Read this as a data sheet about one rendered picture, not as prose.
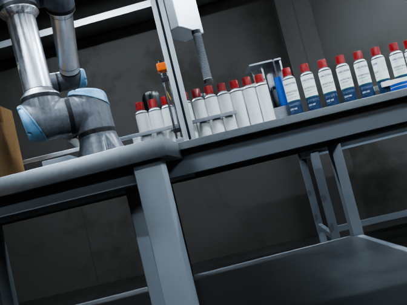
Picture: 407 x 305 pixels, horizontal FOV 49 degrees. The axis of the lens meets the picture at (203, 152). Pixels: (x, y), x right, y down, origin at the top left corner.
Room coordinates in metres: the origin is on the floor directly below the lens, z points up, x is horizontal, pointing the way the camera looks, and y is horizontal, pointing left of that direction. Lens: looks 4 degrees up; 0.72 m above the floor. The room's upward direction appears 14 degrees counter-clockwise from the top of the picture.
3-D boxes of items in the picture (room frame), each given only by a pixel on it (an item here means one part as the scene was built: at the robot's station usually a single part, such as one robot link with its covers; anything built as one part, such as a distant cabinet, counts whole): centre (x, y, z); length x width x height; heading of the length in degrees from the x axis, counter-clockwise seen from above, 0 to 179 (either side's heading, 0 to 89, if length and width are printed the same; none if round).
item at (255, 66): (1.86, -0.33, 1.14); 0.14 x 0.11 x 0.01; 92
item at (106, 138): (1.37, 0.31, 0.90); 0.15 x 0.15 x 0.10
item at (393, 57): (1.79, -0.85, 0.98); 0.05 x 0.05 x 0.20
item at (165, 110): (1.75, 0.10, 0.98); 0.05 x 0.05 x 0.20
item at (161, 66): (1.70, 0.07, 1.05); 0.10 x 0.04 x 0.33; 2
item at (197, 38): (1.66, -0.08, 1.18); 0.04 x 0.04 x 0.21
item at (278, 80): (1.82, -0.37, 0.98); 0.03 x 0.03 x 0.17
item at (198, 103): (1.75, -0.03, 0.98); 0.05 x 0.05 x 0.20
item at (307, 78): (1.77, -0.48, 0.98); 0.05 x 0.05 x 0.20
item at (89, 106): (1.37, 0.32, 1.02); 0.13 x 0.12 x 0.14; 109
